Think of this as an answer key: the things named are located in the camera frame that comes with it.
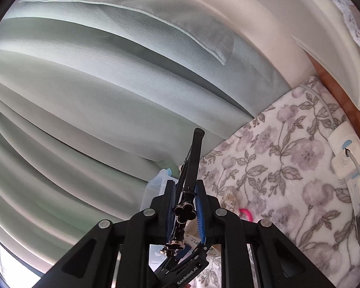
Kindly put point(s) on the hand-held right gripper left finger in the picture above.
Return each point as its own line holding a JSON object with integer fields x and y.
{"x": 171, "y": 210}

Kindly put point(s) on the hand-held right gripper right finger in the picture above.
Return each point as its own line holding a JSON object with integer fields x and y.
{"x": 200, "y": 213}

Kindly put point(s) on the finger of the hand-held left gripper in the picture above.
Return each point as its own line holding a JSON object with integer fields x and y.
{"x": 183, "y": 259}

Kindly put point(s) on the clear plastic container blue latches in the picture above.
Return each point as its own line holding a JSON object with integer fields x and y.
{"x": 156, "y": 186}

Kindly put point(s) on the black clover hair clip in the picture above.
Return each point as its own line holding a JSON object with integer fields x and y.
{"x": 196, "y": 153}

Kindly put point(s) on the cotton swab bag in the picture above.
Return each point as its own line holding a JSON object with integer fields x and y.
{"x": 229, "y": 201}

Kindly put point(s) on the pink round mirror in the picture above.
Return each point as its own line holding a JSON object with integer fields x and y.
{"x": 246, "y": 213}

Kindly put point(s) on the grey floral blanket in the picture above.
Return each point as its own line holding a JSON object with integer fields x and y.
{"x": 288, "y": 171}

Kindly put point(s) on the pale green curtain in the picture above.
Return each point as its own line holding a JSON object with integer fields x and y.
{"x": 93, "y": 96}

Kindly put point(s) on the white charger plug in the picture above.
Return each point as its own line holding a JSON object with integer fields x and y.
{"x": 343, "y": 165}

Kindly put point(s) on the white power strip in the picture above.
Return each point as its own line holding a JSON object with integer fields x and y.
{"x": 339, "y": 138}

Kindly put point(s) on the bright window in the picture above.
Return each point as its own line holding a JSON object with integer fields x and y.
{"x": 12, "y": 255}

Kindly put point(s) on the brown wooden board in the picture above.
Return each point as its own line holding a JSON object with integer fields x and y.
{"x": 342, "y": 102}

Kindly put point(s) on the white appliance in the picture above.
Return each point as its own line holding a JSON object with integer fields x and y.
{"x": 333, "y": 36}

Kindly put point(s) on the beige quilted lace cover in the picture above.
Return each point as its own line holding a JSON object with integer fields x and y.
{"x": 354, "y": 27}

